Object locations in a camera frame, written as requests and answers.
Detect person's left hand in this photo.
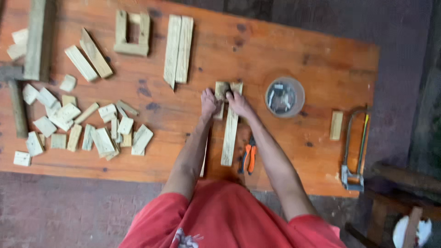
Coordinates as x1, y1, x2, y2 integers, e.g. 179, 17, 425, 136
201, 88, 223, 120

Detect person's right hand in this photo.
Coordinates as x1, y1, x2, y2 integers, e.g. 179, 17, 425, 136
226, 90, 256, 121

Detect long pale wood strip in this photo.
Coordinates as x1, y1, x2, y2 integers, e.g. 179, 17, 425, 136
220, 81, 244, 167

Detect clear plastic tub of nails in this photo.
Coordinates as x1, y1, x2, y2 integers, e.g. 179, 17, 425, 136
264, 76, 306, 118

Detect long wood slat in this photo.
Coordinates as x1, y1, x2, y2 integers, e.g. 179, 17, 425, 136
175, 15, 194, 85
163, 14, 182, 90

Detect small pale wood block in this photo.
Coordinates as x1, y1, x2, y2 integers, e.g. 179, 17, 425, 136
329, 110, 344, 141

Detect short wood plank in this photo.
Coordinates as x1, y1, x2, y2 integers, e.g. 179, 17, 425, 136
64, 45, 99, 82
79, 27, 114, 79

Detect person's red clothing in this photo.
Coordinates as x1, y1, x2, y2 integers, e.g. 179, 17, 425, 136
118, 179, 348, 248

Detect heap of small wood offcuts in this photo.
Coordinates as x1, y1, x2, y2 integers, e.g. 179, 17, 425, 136
13, 74, 154, 167

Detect metal hacksaw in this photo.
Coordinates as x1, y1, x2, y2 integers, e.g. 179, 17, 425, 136
340, 105, 371, 192

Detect thick grey wooden beam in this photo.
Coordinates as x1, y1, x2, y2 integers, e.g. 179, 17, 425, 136
23, 0, 57, 82

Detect dark wooden stool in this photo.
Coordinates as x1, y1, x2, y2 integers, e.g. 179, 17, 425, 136
345, 161, 441, 248

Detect dark hammer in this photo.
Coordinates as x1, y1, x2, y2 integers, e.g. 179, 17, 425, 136
0, 65, 29, 139

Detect pale wood offcut chunk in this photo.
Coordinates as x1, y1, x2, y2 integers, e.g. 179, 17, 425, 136
11, 28, 29, 45
6, 44, 27, 61

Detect orange-handled pliers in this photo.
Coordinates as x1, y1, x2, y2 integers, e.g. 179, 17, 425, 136
238, 134, 257, 176

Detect square wooden frame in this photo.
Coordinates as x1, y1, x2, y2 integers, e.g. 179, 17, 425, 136
113, 9, 151, 58

